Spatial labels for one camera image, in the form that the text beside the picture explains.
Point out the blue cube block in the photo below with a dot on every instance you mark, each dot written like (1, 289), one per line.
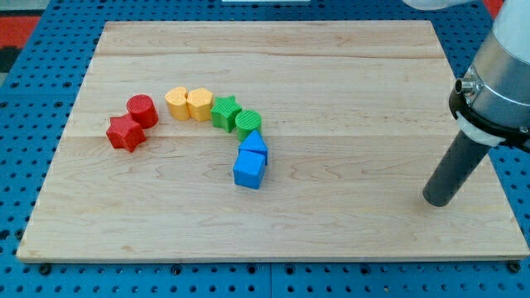
(249, 169)

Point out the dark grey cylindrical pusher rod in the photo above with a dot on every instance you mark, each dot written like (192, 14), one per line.
(453, 170)

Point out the yellow pentagon block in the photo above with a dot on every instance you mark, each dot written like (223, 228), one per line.
(199, 104)

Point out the green cylinder block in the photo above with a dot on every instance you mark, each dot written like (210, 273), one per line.
(247, 122)

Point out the green star block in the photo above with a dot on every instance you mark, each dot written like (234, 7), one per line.
(224, 112)

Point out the blue triangle block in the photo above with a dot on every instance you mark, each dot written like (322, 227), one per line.
(255, 143)

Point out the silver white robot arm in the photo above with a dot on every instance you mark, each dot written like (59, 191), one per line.
(491, 102)

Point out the yellow heart block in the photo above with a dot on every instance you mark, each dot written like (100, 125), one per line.
(176, 102)

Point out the light wooden board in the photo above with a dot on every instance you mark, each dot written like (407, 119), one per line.
(355, 117)

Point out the red star block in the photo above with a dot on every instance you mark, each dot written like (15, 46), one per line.
(125, 133)

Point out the red cylinder block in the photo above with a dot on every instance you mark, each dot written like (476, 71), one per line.
(143, 110)

